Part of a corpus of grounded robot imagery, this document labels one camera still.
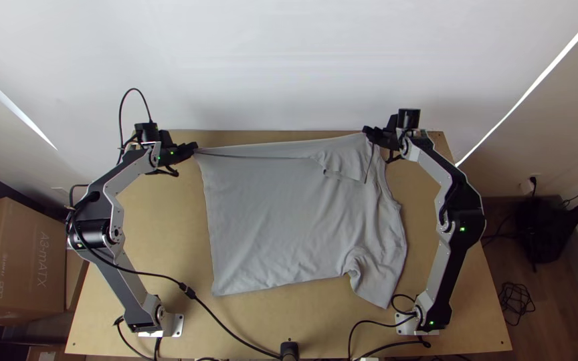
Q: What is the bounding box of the grey t-shirt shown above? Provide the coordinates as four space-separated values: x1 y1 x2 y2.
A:
192 131 409 310

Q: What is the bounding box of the black bag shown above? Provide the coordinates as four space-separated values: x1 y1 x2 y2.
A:
513 198 578 265

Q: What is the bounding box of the large cardboard box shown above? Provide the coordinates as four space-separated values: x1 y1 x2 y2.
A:
0 197 67 315

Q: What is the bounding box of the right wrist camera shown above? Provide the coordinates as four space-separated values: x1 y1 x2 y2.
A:
397 108 421 130

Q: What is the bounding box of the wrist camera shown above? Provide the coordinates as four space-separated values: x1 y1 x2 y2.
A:
397 108 421 130
134 122 161 144

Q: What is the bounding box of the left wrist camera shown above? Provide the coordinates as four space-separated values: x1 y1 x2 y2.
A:
134 122 161 144

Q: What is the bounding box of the coiled black cable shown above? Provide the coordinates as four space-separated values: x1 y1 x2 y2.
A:
498 281 537 328

